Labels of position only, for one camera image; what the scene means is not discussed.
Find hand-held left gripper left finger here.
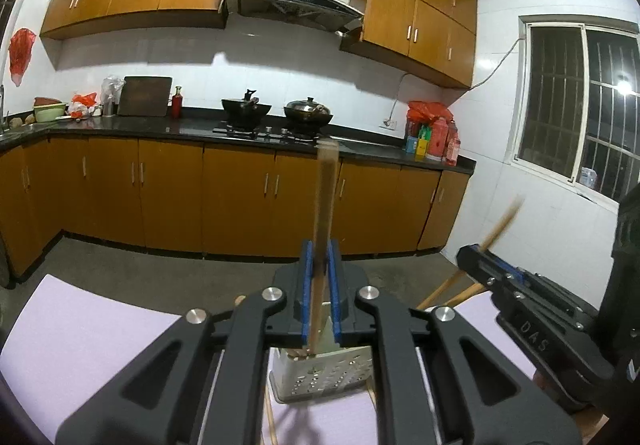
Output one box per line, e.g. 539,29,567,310
55,240,316,445

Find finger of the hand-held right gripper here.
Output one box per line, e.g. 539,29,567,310
475,247,598,316
456,245,588,332

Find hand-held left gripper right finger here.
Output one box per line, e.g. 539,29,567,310
327,241,583,445

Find green perforated utensil holder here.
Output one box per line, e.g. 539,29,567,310
267,300,375,403

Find tall red bottle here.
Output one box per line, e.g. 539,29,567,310
445,122,461,166
430,119,449,162

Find green and yellow box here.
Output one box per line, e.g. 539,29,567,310
406,125,432,160

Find crumpled red plastic bag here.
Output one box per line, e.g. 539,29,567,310
407,101,453,124

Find gas stove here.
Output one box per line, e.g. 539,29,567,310
212,124,321,144

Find wooden lower kitchen cabinets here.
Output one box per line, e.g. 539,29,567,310
0,135,471,276

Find large barred window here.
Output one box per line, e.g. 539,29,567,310
512,15,640,213

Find lidded cooking pot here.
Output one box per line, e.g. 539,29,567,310
283,96,334,130

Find black wok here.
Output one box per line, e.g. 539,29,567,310
221,89,273,128

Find black kitchen countertop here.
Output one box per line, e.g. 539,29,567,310
0,112,477,173

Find lilac tablecloth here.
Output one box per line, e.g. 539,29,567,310
0,274,606,445

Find dark wooden cutting board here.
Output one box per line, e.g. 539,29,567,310
117,76,173,117

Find clear plastic bag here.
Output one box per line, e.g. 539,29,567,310
100,76,126,117

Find red and white bag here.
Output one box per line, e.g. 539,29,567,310
67,92,99,120

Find green basin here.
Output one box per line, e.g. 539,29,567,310
34,103,68,123

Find hanging red plastic bag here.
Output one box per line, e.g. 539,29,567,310
9,28,37,88

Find white wall cable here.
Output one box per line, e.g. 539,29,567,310
385,37,526,123

